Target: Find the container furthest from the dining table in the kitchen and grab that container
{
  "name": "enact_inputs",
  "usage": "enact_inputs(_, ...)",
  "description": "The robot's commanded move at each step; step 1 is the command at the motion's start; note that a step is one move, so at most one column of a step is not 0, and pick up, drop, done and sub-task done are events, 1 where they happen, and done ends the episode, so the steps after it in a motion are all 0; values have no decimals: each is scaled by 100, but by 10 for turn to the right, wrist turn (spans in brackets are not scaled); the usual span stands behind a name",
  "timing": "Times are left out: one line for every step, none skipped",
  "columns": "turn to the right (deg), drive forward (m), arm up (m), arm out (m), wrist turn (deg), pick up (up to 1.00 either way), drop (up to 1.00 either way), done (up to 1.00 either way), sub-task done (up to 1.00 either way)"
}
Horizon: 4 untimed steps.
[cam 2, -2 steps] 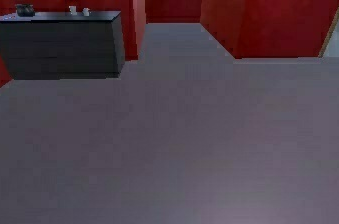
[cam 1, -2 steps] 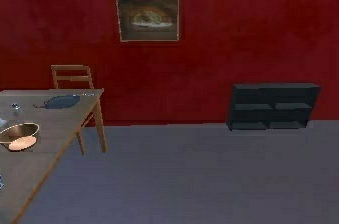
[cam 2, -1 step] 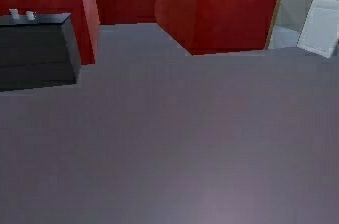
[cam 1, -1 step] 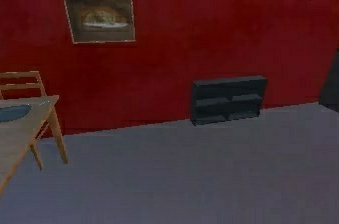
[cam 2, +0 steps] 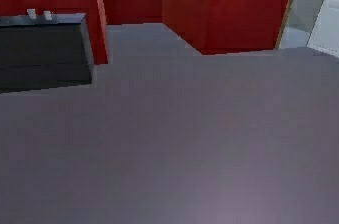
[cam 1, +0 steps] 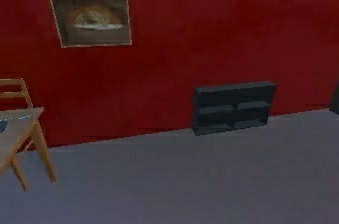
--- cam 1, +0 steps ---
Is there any light wooden dining table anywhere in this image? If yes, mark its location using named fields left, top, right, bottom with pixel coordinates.
left=0, top=106, right=58, bottom=210

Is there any dark grey low shelf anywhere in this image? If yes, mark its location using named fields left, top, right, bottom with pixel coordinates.
left=191, top=80, right=277, bottom=137

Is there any light wooden chair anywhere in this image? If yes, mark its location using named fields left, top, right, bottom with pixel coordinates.
left=0, top=77, right=35, bottom=192

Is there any framed brown wall picture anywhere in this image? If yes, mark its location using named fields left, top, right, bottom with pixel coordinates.
left=49, top=0, right=133, bottom=49

